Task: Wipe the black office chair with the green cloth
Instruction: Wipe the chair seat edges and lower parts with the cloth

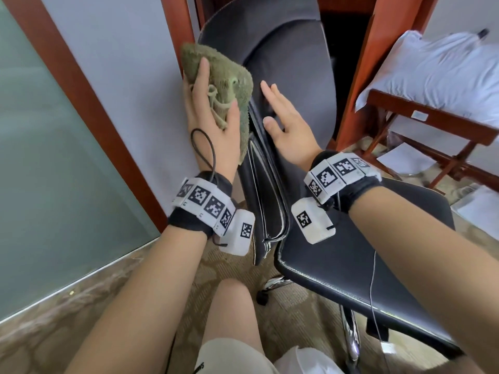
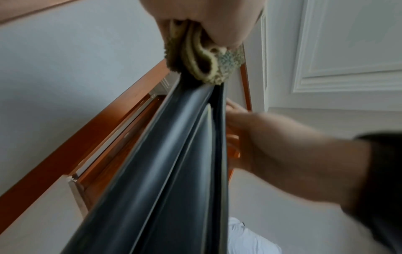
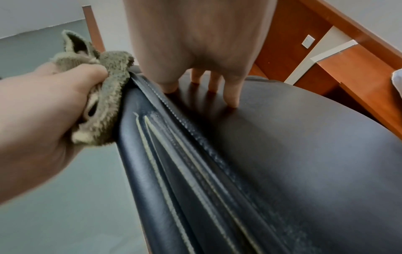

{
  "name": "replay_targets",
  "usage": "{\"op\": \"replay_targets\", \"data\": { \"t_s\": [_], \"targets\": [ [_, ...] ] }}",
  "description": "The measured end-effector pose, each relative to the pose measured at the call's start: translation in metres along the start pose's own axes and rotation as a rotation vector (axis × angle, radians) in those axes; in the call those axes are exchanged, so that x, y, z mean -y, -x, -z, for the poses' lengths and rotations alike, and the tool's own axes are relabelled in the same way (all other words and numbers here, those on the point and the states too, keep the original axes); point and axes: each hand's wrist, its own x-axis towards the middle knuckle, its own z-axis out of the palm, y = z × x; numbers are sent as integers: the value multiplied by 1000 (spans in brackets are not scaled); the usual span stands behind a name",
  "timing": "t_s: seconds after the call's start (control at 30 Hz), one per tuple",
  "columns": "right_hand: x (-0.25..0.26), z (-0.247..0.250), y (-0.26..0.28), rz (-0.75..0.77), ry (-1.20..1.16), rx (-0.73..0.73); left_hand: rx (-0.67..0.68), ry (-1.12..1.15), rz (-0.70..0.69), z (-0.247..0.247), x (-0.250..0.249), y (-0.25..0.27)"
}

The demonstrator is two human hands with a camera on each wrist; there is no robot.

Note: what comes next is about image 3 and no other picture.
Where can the person's right hand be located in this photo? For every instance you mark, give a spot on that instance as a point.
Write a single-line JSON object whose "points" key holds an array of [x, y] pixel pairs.
{"points": [[201, 30]]}

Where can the person's left hand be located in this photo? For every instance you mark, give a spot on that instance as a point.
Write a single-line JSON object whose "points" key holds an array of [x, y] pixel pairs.
{"points": [[37, 129]]}

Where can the green cleaning cloth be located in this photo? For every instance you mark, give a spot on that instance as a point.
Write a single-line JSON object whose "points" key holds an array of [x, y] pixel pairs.
{"points": [[110, 94]]}

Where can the black leather chair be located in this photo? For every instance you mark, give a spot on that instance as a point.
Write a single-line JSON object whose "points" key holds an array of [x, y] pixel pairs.
{"points": [[301, 178]]}

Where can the frosted glass panel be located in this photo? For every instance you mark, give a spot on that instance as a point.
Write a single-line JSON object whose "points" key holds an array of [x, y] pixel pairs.
{"points": [[69, 218]]}

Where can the white pillow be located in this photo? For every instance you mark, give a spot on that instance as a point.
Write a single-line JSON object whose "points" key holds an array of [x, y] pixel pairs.
{"points": [[398, 82]]}

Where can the white wall socket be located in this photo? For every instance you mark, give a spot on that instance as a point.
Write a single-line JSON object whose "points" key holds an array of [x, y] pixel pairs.
{"points": [[308, 41]]}

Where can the red wooden door frame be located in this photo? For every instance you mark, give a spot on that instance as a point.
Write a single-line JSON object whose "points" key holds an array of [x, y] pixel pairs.
{"points": [[93, 27]]}

